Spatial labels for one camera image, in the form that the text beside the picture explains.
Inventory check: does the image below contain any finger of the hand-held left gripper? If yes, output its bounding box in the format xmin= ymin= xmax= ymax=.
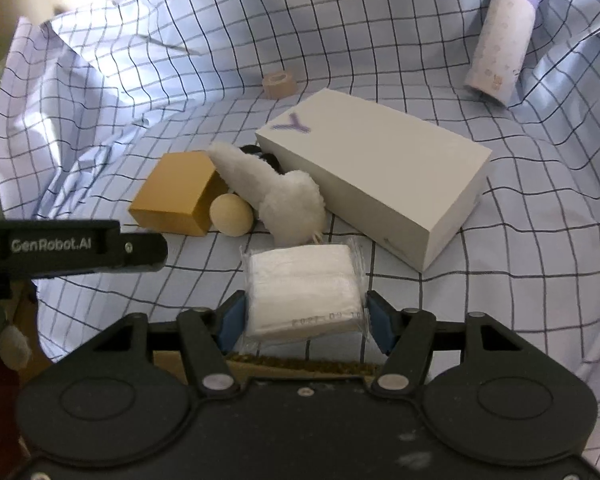
xmin=121 ymin=231 xmax=169 ymax=272

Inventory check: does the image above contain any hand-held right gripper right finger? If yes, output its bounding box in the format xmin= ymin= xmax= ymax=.
xmin=364 ymin=290 xmax=527 ymax=397

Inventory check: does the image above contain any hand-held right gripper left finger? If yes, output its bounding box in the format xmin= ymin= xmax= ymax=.
xmin=95 ymin=290 xmax=248 ymax=397

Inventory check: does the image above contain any white tissue pack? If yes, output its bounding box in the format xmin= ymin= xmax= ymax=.
xmin=240 ymin=241 xmax=369 ymax=347

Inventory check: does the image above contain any woven basket with fabric lining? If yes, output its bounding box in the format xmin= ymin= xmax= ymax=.
xmin=152 ymin=350 xmax=396 ymax=386

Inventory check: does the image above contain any beige round ball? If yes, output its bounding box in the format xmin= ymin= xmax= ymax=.
xmin=210 ymin=194 xmax=255 ymax=236

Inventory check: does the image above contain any white plush toy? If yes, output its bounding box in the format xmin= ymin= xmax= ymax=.
xmin=207 ymin=141 xmax=327 ymax=247

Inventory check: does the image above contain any beige tape roll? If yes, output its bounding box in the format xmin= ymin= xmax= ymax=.
xmin=261 ymin=71 xmax=299 ymax=99

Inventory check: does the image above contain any yellow flat box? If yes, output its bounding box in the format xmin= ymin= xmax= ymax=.
xmin=128 ymin=151 xmax=224 ymax=237

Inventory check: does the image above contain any white rectangular box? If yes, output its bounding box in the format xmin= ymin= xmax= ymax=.
xmin=255 ymin=87 xmax=492 ymax=275

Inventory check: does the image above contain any small black object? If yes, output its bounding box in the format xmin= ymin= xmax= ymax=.
xmin=237 ymin=144 xmax=282 ymax=173

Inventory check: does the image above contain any blue checked bed sheet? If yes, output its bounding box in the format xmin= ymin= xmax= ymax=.
xmin=0 ymin=0 xmax=600 ymax=411

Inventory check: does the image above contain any white and purple bottle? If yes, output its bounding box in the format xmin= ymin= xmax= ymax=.
xmin=463 ymin=0 xmax=541 ymax=106

